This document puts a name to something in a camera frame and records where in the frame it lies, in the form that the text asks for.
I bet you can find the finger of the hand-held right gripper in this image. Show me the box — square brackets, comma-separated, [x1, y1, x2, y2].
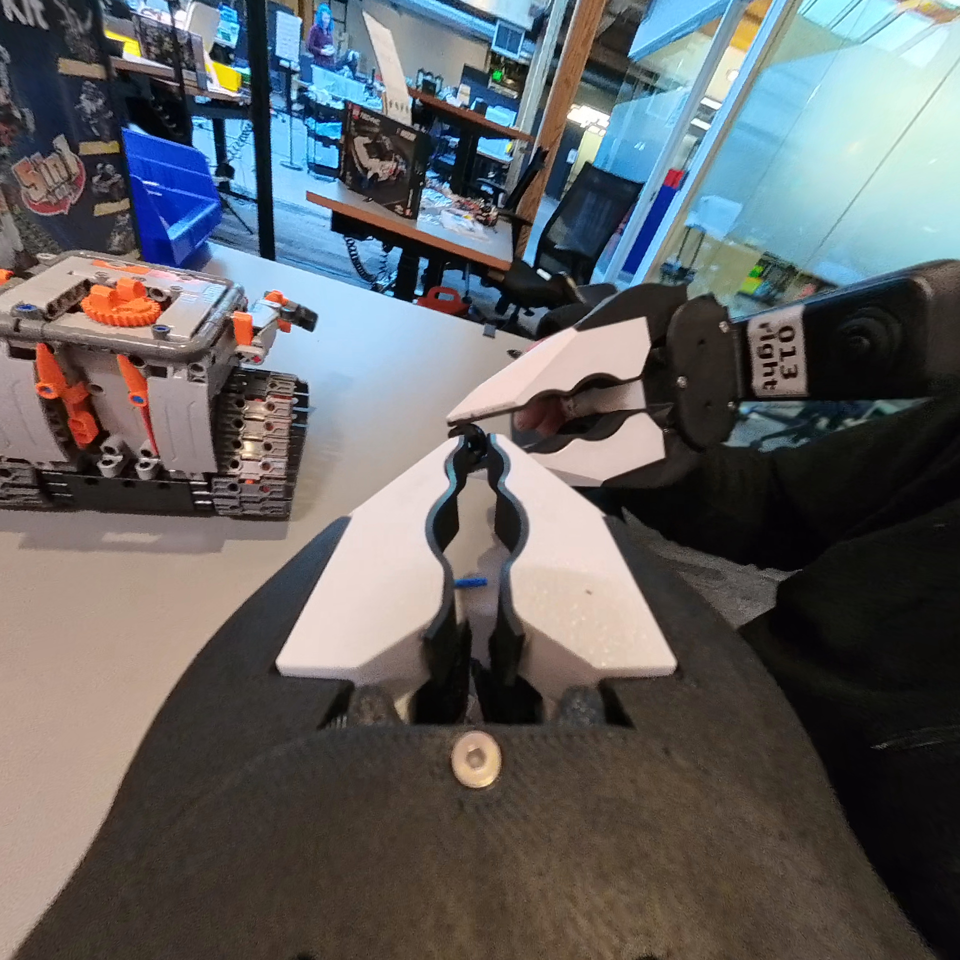
[517, 378, 661, 490]
[444, 315, 655, 429]

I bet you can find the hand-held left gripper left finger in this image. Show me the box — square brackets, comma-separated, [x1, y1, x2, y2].
[274, 437, 472, 723]

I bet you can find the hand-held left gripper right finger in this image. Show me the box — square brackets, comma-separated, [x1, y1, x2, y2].
[483, 433, 680, 702]

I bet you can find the black round toy piece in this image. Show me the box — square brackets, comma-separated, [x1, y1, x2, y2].
[448, 422, 490, 481]

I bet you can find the person's right forearm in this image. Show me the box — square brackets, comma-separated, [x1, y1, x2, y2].
[600, 390, 960, 579]

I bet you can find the person's right hand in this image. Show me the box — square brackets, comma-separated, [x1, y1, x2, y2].
[516, 396, 576, 444]

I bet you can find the black office chair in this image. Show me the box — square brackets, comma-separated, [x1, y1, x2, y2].
[480, 161, 646, 339]

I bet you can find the wooden desk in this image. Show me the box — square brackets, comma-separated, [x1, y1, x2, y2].
[408, 86, 535, 200]
[306, 187, 519, 301]

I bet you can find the grey orange tracked toy robot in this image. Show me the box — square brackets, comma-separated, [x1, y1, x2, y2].
[0, 251, 320, 520]

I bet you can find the black printed box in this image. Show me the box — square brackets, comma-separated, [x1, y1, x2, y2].
[337, 103, 434, 220]

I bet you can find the leaning wooden panel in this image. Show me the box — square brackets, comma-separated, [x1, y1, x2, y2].
[362, 9, 415, 127]

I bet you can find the black pole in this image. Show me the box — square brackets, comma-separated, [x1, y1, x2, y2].
[246, 0, 277, 261]

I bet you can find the blue storage bin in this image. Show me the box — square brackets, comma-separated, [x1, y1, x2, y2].
[120, 127, 224, 269]

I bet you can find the wooden post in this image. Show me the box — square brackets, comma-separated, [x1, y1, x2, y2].
[517, 0, 610, 260]

